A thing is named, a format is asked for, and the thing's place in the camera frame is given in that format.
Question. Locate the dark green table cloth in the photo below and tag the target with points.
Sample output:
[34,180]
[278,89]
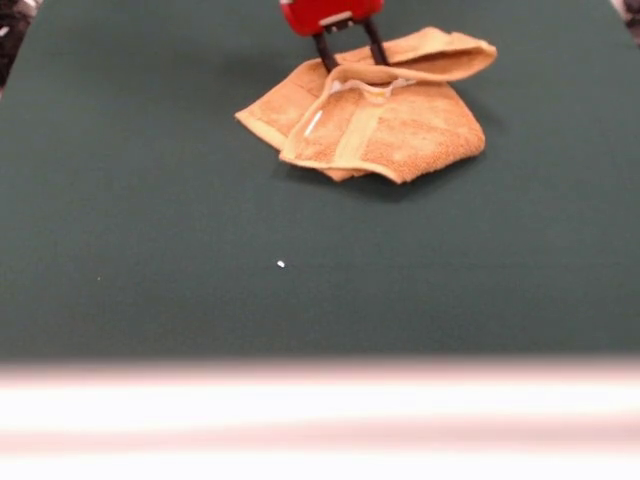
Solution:
[150,200]

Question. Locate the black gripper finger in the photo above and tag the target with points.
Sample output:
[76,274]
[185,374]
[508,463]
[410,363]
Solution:
[376,47]
[325,52]

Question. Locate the dark patterned background object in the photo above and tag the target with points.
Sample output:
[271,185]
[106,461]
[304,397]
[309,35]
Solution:
[12,30]

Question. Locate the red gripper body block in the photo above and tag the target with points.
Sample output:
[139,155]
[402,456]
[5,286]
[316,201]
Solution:
[330,15]

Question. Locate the pale pink background object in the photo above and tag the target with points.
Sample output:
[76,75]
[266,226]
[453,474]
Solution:
[629,17]

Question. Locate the orange terry towel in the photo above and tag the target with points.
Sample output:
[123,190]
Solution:
[420,130]

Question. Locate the white blurred foreground edge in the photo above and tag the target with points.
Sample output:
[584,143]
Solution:
[320,420]

